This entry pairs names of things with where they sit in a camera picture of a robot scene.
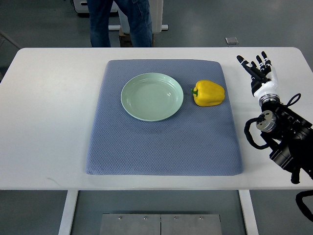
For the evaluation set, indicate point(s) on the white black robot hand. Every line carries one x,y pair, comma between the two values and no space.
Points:
263,75

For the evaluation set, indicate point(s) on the yellow bell pepper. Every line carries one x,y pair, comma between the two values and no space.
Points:
207,93

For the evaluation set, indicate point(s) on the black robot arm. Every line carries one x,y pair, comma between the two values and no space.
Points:
287,134

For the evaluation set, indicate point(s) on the grey floor outlet plate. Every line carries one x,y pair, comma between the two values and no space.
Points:
231,40

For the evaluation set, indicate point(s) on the light green plate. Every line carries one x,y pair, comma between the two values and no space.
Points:
152,97

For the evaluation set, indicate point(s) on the blue quilted mat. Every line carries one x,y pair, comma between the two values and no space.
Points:
192,141

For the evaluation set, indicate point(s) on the right white table leg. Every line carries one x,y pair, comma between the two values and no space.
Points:
248,212

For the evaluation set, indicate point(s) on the white table leg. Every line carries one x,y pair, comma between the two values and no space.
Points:
68,213
248,212

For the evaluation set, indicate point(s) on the person in blue jeans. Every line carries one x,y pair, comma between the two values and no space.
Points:
135,19

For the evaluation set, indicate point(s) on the brown cardboard box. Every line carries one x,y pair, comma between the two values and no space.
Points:
122,40

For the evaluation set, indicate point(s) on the white machine with slot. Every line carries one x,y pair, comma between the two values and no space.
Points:
81,6

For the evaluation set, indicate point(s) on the left white table leg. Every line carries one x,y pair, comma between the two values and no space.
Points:
68,213

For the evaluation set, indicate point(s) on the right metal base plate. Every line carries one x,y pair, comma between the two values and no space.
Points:
190,224

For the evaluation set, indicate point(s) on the metal base plate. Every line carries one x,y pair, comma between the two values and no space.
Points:
190,224
130,224

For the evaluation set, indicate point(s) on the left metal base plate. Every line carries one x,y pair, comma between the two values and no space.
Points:
130,224

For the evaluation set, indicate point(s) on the grey frame at left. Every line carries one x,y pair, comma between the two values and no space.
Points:
10,40

